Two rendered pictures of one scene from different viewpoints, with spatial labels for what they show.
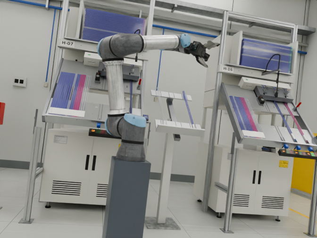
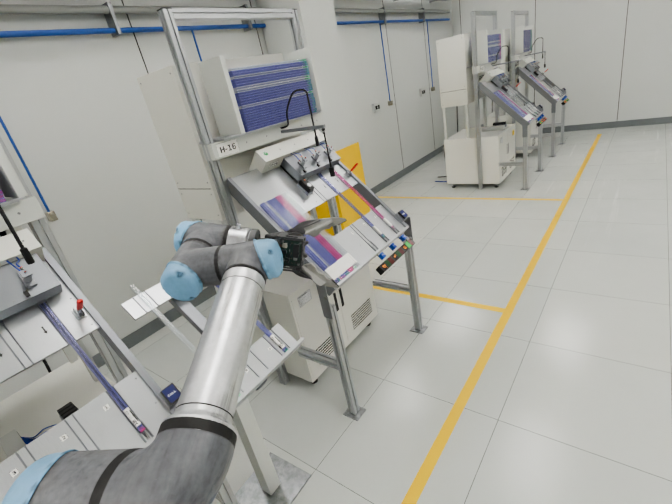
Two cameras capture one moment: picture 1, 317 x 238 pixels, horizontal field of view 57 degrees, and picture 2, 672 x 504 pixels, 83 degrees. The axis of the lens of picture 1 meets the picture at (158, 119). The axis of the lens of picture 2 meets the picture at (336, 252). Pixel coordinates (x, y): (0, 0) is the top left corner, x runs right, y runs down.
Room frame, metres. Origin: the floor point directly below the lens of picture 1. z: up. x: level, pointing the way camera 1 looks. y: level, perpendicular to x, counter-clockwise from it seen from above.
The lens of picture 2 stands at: (1.08, 0.20, 1.51)
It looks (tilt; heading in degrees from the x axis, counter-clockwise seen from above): 23 degrees down; 323
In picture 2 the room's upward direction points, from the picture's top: 12 degrees counter-clockwise
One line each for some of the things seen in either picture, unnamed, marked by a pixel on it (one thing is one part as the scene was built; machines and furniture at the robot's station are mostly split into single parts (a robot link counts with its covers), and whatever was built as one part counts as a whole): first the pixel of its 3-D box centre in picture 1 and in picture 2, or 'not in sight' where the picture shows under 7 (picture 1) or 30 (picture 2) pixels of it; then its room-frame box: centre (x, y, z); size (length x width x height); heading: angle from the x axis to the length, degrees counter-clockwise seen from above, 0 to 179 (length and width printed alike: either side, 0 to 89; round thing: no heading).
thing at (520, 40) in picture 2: not in sight; (513, 87); (3.87, -5.78, 0.95); 1.36 x 0.82 x 1.90; 11
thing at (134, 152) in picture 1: (131, 149); not in sight; (1.52, 0.12, 0.60); 0.15 x 0.15 x 0.10
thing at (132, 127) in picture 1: (133, 127); not in sight; (1.52, 0.12, 0.72); 0.13 x 0.12 x 0.14; 42
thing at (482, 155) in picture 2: not in sight; (479, 103); (3.61, -4.35, 0.95); 1.36 x 0.82 x 1.90; 11
